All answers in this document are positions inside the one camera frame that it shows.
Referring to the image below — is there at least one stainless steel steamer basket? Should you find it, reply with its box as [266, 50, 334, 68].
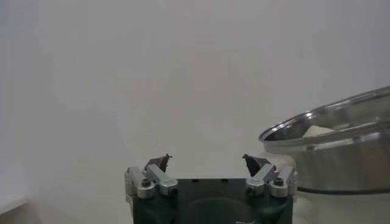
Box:
[258, 86, 390, 195]

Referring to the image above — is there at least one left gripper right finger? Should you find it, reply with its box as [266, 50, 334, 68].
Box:
[242, 153, 299, 198]

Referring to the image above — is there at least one white steamed baozi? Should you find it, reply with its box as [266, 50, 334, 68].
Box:
[302, 125, 336, 138]

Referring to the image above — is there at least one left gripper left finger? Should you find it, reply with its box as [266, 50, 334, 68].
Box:
[124, 153, 179, 200]

